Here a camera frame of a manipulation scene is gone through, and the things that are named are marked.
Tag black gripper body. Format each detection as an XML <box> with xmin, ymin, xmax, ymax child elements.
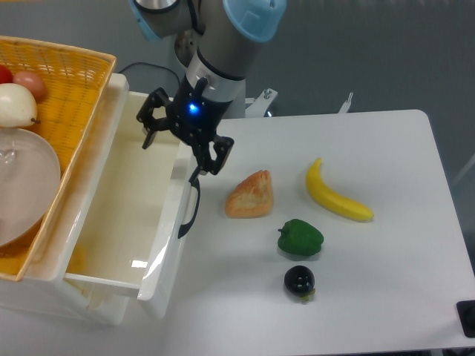
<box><xmin>170</xmin><ymin>76</ymin><xmax>231</xmax><ymax>148</ymax></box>

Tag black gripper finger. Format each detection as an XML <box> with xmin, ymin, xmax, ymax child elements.
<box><xmin>136</xmin><ymin>88</ymin><xmax>171</xmax><ymax>150</ymax></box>
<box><xmin>189</xmin><ymin>134</ymin><xmax>235</xmax><ymax>183</ymax></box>

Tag yellow bell pepper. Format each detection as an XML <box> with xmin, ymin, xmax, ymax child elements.
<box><xmin>66</xmin><ymin>243</ymin><xmax>86</xmax><ymax>274</ymax></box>

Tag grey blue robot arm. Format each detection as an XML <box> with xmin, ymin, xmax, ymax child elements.
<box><xmin>129</xmin><ymin>1</ymin><xmax>286</xmax><ymax>185</ymax></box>

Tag open upper white drawer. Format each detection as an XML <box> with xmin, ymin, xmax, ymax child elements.
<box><xmin>65</xmin><ymin>92</ymin><xmax>196</xmax><ymax>305</ymax></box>

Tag green bell pepper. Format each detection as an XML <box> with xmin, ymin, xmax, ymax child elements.
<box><xmin>277</xmin><ymin>219</ymin><xmax>324</xmax><ymax>257</ymax></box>

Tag orange bread pastry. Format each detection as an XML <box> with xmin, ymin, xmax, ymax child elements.
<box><xmin>225</xmin><ymin>170</ymin><xmax>274</xmax><ymax>219</ymax></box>

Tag yellow woven basket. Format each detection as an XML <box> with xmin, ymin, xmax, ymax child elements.
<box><xmin>1</xmin><ymin>36</ymin><xmax>116</xmax><ymax>282</ymax></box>

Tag yellow banana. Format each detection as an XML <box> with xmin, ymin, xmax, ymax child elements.
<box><xmin>305</xmin><ymin>157</ymin><xmax>374</xmax><ymax>223</ymax></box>

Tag pink peach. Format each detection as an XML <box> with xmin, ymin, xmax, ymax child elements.
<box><xmin>13</xmin><ymin>71</ymin><xmax>48</xmax><ymax>102</ymax></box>

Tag white pear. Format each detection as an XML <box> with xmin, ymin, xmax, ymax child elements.
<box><xmin>1</xmin><ymin>83</ymin><xmax>38</xmax><ymax>128</ymax></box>

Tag red tomato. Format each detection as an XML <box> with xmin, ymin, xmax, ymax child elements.
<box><xmin>0</xmin><ymin>65</ymin><xmax>13</xmax><ymax>84</ymax></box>

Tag dark purple mangosteen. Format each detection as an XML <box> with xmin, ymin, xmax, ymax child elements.
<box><xmin>284</xmin><ymin>266</ymin><xmax>315</xmax><ymax>302</ymax></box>

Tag black device at table edge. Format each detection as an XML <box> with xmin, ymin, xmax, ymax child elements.
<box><xmin>456</xmin><ymin>300</ymin><xmax>475</xmax><ymax>338</ymax></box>

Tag black cable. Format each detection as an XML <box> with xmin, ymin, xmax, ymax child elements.
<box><xmin>117</xmin><ymin>62</ymin><xmax>182</xmax><ymax>98</ymax></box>

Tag black drawer handle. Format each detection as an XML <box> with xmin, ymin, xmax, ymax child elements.
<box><xmin>177</xmin><ymin>177</ymin><xmax>201</xmax><ymax>240</ymax></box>

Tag white table bracket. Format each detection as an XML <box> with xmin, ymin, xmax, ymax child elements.
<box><xmin>338</xmin><ymin>92</ymin><xmax>353</xmax><ymax>113</ymax></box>

